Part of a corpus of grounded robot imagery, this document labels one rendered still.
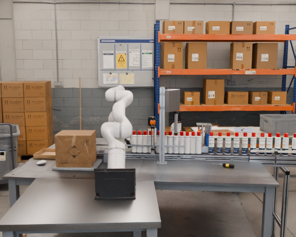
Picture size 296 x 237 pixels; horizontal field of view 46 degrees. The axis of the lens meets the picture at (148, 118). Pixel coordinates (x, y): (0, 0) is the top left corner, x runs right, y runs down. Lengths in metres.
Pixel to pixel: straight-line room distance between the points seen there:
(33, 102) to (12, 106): 0.35
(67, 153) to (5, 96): 3.53
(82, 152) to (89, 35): 4.87
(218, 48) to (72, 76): 3.17
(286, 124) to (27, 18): 5.46
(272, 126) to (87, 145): 2.58
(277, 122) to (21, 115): 4.11
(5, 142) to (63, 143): 2.07
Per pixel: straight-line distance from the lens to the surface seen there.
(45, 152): 3.61
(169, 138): 3.19
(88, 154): 2.91
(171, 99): 3.00
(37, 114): 6.27
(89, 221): 2.04
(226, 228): 3.38
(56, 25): 7.66
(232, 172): 2.92
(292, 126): 4.76
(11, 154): 4.97
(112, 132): 2.49
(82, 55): 7.54
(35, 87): 6.23
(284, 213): 3.36
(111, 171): 2.25
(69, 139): 2.92
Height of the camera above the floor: 1.69
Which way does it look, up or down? 9 degrees down
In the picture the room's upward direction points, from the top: straight up
